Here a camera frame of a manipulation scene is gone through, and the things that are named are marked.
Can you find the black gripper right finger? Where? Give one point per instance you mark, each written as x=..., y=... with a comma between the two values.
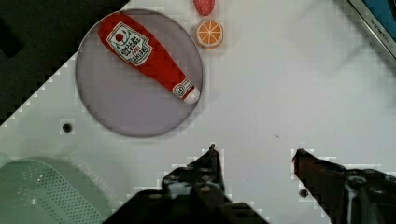
x=348, y=196

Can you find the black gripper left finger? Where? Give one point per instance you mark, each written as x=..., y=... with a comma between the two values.
x=204, y=170

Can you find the grey round plate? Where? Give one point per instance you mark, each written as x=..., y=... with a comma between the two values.
x=124, y=100

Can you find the orange slice toy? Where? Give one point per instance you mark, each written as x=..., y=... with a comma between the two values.
x=209, y=34

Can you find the red plush ketchup bottle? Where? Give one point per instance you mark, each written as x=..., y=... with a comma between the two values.
x=131, y=42

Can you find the red strawberry toy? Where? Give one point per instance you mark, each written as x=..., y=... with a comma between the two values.
x=204, y=7

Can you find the green perforated colander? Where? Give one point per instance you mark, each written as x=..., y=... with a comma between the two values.
x=42, y=190

